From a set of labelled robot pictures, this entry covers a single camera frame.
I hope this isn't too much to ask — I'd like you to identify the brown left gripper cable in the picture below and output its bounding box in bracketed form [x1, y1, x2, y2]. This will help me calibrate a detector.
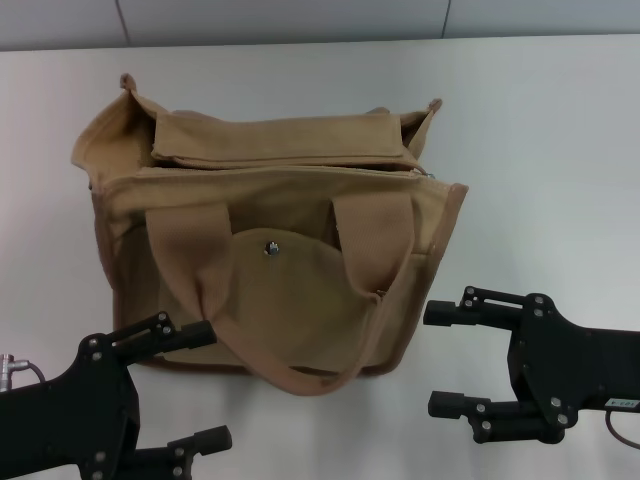
[0, 352, 50, 385]

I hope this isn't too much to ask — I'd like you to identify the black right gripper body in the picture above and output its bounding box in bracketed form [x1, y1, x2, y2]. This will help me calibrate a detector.
[507, 294, 640, 432]

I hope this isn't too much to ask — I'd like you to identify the khaki canvas food bag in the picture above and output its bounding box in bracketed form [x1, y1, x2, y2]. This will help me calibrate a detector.
[69, 72, 471, 399]

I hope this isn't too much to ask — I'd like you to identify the brown right gripper cable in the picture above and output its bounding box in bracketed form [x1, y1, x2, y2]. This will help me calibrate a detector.
[603, 407, 640, 446]

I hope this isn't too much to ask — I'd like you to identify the brown gripper cable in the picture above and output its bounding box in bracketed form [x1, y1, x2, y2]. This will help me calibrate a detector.
[0, 352, 50, 385]
[603, 407, 640, 446]

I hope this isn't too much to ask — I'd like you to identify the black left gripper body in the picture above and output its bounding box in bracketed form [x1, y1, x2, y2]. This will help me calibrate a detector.
[0, 334, 141, 480]

